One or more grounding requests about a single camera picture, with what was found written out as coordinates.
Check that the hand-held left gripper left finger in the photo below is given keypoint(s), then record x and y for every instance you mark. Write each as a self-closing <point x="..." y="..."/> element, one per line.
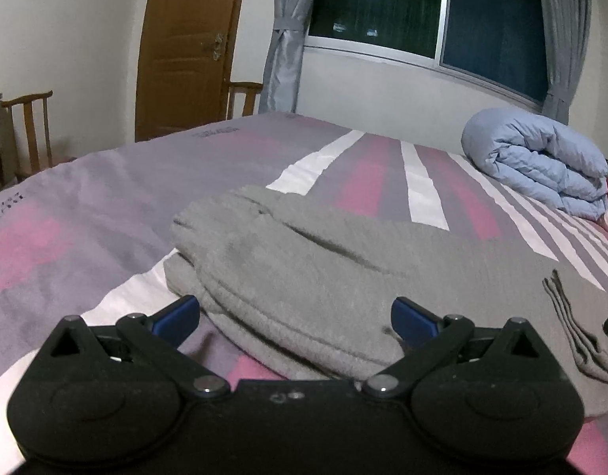
<point x="177" y="316"/>

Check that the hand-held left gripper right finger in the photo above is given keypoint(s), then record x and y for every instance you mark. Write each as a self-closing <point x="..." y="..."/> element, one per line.
<point x="412" y="324"/>

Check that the grey pants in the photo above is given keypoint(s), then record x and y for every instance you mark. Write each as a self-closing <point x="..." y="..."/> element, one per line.
<point x="333" y="277"/>

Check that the striped bed sheet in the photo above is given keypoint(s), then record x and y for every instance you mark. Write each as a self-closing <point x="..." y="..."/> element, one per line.
<point x="111" y="208"/>

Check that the folded light blue duvet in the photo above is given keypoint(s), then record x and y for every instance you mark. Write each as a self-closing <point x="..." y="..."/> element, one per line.
<point x="536" y="158"/>

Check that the wooden chair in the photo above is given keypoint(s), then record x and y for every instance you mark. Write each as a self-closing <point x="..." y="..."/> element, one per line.
<point x="29" y="128"/>
<point x="244" y="99"/>

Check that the brown wooden door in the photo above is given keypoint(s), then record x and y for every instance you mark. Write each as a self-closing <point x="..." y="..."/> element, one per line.
<point x="185" y="49"/>

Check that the grey curtain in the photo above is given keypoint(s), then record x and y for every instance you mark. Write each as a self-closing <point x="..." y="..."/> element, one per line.
<point x="286" y="34"/>
<point x="563" y="34"/>

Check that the aluminium sliding window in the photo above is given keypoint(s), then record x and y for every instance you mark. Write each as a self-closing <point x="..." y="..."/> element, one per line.
<point x="422" y="5"/>

